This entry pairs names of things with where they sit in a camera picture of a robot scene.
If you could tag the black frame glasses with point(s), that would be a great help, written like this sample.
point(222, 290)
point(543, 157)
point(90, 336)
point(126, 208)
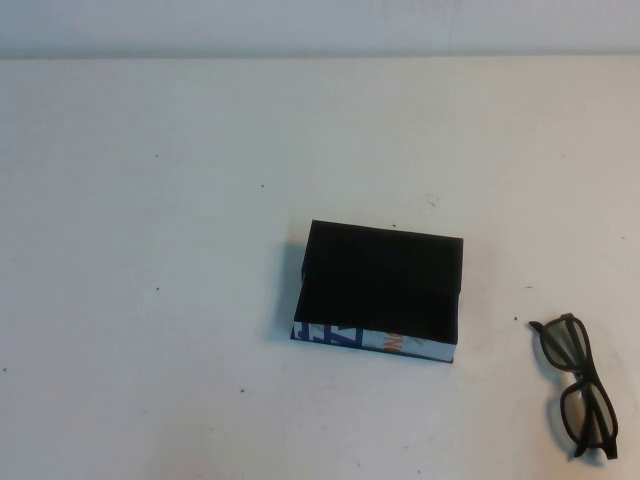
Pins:
point(562, 345)

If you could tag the black glasses case printed front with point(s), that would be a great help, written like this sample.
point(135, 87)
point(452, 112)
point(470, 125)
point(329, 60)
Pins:
point(380, 270)

